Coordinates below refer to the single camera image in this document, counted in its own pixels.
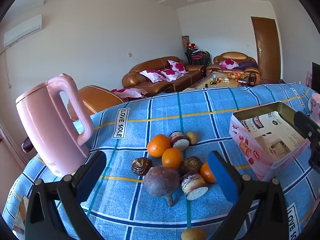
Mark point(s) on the stacked dark chairs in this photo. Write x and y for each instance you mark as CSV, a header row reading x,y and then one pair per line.
x,y
197,57

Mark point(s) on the dark purple round fruit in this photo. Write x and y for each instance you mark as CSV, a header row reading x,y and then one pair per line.
x,y
161,185

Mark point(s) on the brown leather armchair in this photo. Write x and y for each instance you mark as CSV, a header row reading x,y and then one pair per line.
x,y
95,97
235,55

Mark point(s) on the cut purple fruit half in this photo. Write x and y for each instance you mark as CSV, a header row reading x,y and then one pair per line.
x,y
178,140
193,186

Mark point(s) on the purple blanket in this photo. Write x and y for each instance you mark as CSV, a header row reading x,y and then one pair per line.
x,y
247,64

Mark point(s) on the smooth orange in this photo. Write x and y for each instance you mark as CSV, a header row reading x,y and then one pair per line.
x,y
172,158
207,173

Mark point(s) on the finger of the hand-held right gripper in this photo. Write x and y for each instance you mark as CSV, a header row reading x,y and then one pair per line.
x,y
312,130

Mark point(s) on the white pink floral pillow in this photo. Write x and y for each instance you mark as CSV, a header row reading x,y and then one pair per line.
x,y
178,66
229,64
172,74
152,75

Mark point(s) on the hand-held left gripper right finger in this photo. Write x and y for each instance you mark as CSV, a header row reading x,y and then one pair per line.
x,y
222,175

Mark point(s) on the wooden coffee table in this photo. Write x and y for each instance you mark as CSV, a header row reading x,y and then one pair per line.
x,y
200,83

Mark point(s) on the brown kiwi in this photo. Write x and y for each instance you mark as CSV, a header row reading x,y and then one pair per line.
x,y
193,234
192,138

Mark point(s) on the blue plaid tablecloth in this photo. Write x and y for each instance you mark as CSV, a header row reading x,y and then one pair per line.
x,y
175,115

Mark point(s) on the long brown leather sofa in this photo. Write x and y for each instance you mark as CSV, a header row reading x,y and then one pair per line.
x,y
150,87

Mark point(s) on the brown wooden door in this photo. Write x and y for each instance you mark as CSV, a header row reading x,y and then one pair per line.
x,y
266,50

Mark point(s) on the tall patterned floor vase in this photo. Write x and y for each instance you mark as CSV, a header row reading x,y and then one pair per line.
x,y
185,42

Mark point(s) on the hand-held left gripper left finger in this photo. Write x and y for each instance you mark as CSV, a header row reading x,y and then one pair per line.
x,y
91,177

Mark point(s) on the pink electric kettle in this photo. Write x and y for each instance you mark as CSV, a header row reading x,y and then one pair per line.
x,y
37,120

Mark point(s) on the white wall air conditioner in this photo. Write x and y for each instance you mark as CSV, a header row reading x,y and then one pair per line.
x,y
22,31

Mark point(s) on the large wrinkled orange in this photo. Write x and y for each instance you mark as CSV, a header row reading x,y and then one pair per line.
x,y
158,145

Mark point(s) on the pile of small oranges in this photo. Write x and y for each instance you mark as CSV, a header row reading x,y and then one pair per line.
x,y
237,75

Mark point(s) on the pink printed cup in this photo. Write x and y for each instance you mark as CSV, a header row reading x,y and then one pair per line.
x,y
315,107

